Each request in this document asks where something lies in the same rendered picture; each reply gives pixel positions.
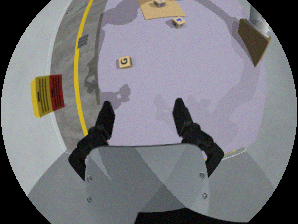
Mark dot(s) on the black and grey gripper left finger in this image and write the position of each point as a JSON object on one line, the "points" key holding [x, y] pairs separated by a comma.
{"points": [[97, 136]]}

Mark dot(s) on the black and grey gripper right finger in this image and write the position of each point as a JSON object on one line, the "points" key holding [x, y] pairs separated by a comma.
{"points": [[192, 133]]}

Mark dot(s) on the tan flat mat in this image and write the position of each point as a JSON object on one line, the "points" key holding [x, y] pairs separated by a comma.
{"points": [[150, 11]]}

